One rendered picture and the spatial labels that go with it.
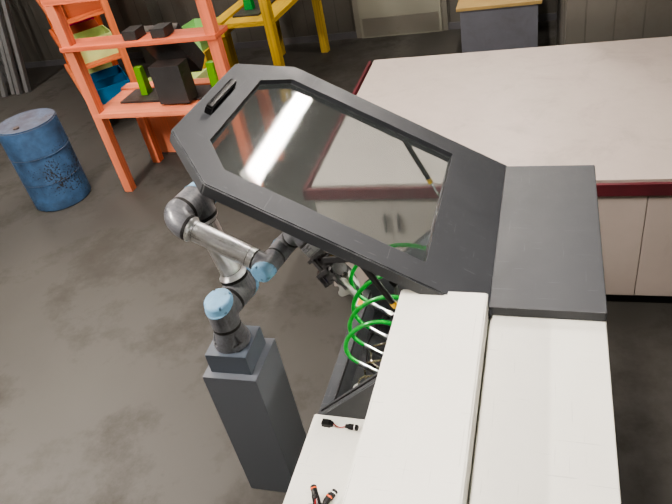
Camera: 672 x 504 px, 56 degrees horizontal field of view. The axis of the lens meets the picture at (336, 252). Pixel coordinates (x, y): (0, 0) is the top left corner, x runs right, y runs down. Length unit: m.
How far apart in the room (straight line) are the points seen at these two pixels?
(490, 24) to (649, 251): 3.28
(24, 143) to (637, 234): 4.68
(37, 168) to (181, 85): 1.53
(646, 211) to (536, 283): 1.84
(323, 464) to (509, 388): 0.74
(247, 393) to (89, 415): 1.52
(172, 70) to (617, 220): 3.43
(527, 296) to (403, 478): 0.63
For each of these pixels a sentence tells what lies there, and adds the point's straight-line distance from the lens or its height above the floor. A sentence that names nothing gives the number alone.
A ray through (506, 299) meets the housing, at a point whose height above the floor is 1.50.
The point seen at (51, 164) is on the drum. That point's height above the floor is 0.43.
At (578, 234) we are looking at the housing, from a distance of 1.90.
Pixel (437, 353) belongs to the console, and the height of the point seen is 1.55.
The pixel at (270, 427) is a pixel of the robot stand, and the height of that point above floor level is 0.50.
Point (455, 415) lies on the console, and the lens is 1.37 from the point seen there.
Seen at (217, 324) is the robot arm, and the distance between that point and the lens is 2.49.
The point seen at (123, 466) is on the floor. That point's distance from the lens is 3.63.
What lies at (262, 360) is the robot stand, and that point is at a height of 0.80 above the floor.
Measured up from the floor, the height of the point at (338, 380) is 0.95.
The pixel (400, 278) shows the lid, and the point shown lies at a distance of 1.61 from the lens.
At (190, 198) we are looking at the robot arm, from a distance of 2.34.
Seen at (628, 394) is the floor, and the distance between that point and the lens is 3.48.
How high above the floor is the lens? 2.63
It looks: 36 degrees down
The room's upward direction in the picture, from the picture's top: 12 degrees counter-clockwise
